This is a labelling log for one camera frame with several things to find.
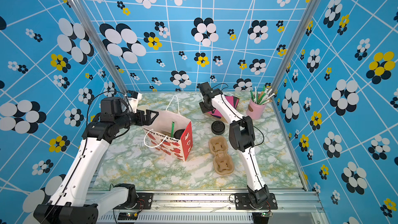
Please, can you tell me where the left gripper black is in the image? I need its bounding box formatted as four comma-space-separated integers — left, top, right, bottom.
115, 108, 159, 130

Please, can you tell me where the green drinking straw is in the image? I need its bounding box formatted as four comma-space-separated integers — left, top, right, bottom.
170, 122, 175, 138

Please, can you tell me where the red white gift bag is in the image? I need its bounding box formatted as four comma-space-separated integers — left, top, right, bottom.
143, 96, 193, 161

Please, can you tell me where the black coffee cup lid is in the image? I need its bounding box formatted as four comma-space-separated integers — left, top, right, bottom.
174, 129, 185, 140

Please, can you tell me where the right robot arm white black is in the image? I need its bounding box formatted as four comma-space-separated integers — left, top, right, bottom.
199, 82, 271, 209

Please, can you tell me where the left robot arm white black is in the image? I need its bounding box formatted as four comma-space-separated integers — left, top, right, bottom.
33, 91, 159, 224

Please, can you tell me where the green white paper cup stack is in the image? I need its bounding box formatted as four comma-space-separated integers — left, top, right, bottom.
137, 105, 149, 112

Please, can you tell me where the black lid stack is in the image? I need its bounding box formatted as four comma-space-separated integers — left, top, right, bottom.
211, 120, 226, 135

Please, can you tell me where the pink napkin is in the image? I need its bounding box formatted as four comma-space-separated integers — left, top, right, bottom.
208, 95, 239, 119

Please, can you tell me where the pink straw holder cup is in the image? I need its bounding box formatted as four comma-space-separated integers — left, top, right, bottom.
246, 99, 266, 120

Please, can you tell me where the white green straws bundle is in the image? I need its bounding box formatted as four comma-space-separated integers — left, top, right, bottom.
250, 84, 276, 105

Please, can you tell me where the brown cardboard cup carrier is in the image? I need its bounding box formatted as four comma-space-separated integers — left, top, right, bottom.
208, 136, 235, 175

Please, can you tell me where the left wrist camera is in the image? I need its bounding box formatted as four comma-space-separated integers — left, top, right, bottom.
126, 90, 142, 113

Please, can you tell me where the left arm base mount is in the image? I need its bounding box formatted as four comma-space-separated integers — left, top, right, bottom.
114, 192, 154, 211

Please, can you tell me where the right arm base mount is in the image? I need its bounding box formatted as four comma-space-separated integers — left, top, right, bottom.
232, 193, 278, 211

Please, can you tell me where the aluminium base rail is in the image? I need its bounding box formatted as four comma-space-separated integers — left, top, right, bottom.
86, 189, 329, 224

